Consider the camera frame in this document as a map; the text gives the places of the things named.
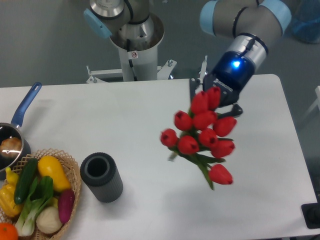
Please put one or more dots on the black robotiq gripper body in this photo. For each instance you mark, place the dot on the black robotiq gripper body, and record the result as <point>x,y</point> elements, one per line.
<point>236,67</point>

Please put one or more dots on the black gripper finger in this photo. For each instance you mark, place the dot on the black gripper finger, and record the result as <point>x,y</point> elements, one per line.
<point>235,112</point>
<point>195,86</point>

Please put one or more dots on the red tulip bouquet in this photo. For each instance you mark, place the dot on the red tulip bouquet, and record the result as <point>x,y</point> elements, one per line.
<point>203,139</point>

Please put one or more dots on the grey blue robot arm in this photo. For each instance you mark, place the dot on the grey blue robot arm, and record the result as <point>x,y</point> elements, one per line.
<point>254,26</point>

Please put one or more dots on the dark grey ribbed vase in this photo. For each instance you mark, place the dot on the dark grey ribbed vase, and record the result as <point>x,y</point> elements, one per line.
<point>100,173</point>

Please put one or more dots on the blue plastic container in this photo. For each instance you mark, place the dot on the blue plastic container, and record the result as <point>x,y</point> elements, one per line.
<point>305,24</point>

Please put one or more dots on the black device at table edge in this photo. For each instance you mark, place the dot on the black device at table edge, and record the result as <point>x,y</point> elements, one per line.
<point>311,214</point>

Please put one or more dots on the yellow squash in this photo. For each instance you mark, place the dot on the yellow squash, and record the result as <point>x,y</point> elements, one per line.
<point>50,166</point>

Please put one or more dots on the purple eggplant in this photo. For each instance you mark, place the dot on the purple eggplant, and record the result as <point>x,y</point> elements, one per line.
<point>65,205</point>

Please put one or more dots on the green bok choy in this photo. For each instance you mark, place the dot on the green bok choy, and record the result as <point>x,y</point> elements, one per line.
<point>40,193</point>

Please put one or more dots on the green cucumber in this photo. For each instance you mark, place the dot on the green cucumber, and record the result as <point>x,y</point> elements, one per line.
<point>25,180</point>

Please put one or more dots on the woven wicker basket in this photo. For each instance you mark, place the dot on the woven wicker basket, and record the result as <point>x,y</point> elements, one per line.
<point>72,172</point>

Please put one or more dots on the browned bread in pan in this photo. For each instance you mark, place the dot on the browned bread in pan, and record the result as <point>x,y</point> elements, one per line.
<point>10,147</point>

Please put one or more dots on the white onion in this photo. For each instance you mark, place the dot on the white onion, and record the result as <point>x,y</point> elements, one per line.
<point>48,221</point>

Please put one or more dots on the yellow bell pepper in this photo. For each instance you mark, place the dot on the yellow bell pepper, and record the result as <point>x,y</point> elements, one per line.
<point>7,193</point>

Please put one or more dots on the orange fruit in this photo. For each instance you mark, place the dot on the orange fruit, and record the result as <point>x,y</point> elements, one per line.
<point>8,232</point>

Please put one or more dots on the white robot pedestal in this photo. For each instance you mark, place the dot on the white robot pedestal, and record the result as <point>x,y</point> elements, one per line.
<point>137,46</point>

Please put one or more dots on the white frame at right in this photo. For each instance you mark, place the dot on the white frame at right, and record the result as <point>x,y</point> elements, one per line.
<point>313,110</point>

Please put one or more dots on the blue handled saucepan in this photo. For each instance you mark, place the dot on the blue handled saucepan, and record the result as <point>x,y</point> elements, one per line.
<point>13,129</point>

